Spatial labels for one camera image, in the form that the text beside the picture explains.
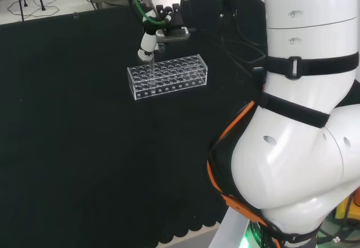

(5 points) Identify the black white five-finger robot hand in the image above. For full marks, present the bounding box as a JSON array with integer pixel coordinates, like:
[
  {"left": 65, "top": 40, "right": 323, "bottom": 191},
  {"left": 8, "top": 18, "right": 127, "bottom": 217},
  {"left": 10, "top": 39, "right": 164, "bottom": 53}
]
[{"left": 137, "top": 0, "right": 191, "bottom": 63}]

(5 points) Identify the yellow stop button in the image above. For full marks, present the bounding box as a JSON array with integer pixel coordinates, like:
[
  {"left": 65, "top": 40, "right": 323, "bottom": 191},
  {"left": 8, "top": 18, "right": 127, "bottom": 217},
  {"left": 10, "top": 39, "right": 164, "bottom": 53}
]
[{"left": 334, "top": 186, "right": 360, "bottom": 228}]

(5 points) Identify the clear glass test tube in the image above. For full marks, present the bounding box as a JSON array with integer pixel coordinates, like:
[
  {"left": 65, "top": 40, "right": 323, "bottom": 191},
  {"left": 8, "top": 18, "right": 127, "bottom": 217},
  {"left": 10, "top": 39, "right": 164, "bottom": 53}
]
[{"left": 148, "top": 57, "right": 156, "bottom": 94}]

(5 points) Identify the clear plastic test tube rack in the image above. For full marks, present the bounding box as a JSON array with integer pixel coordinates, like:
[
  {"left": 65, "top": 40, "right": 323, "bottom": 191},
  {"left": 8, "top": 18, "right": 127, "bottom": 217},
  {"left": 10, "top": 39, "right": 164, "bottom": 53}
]
[{"left": 127, "top": 53, "right": 209, "bottom": 101}]

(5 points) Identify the black bench cloth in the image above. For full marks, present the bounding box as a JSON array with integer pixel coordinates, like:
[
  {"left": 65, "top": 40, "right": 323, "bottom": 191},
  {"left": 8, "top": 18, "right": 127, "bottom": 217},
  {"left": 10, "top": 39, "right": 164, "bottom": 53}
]
[{"left": 0, "top": 0, "right": 268, "bottom": 245}]

